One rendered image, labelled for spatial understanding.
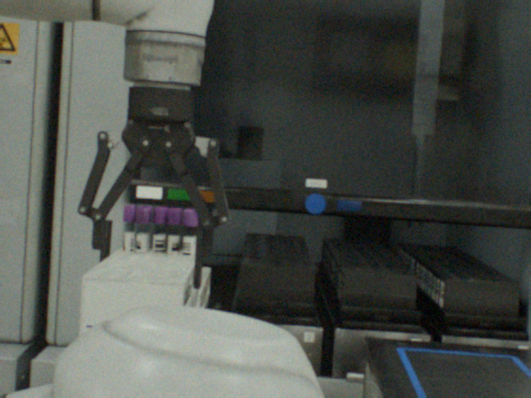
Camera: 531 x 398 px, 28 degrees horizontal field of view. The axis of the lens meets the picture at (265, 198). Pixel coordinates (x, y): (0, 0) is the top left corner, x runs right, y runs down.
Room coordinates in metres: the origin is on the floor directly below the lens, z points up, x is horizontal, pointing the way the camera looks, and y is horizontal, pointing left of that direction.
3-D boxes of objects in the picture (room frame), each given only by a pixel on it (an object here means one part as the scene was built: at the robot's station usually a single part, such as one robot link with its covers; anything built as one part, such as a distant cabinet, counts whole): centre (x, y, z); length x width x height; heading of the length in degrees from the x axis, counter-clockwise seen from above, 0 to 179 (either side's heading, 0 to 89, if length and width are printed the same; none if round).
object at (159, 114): (1.22, 0.12, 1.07); 0.08 x 0.07 x 0.09; 90
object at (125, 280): (1.18, 0.12, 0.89); 0.30 x 0.10 x 0.06; 0
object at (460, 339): (1.83, -0.33, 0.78); 0.73 x 0.14 x 0.09; 0
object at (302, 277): (1.59, -0.03, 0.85); 0.12 x 0.02 x 0.06; 91
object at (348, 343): (1.83, -0.18, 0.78); 0.73 x 0.14 x 0.09; 0
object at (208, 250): (1.22, 0.05, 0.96); 0.03 x 0.01 x 0.05; 90
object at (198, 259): (1.22, 0.07, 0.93); 0.03 x 0.01 x 0.07; 0
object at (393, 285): (1.60, -0.18, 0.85); 0.12 x 0.02 x 0.06; 90
